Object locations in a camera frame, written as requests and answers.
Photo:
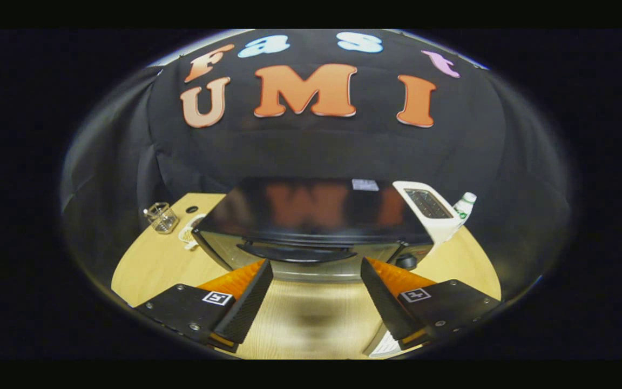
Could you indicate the small white flat object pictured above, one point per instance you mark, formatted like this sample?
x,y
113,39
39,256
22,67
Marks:
x,y
188,235

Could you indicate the white bottle green label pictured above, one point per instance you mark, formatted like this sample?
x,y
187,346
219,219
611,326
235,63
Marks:
x,y
465,208

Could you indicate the white rectangular plate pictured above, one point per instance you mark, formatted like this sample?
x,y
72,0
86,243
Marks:
x,y
389,346

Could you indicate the black backdrop cloth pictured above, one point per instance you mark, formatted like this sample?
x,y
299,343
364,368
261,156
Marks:
x,y
316,146

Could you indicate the clear glass cup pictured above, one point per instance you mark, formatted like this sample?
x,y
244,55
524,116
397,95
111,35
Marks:
x,y
162,219

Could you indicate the white pop-up toaster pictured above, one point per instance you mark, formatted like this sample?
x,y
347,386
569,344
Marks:
x,y
440,227

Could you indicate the black toaster oven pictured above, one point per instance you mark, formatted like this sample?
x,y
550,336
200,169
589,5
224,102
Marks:
x,y
316,210

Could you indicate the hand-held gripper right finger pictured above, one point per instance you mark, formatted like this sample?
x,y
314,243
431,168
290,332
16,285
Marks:
x,y
386,302

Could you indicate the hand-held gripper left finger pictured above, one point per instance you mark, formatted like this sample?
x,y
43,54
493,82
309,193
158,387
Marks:
x,y
249,308

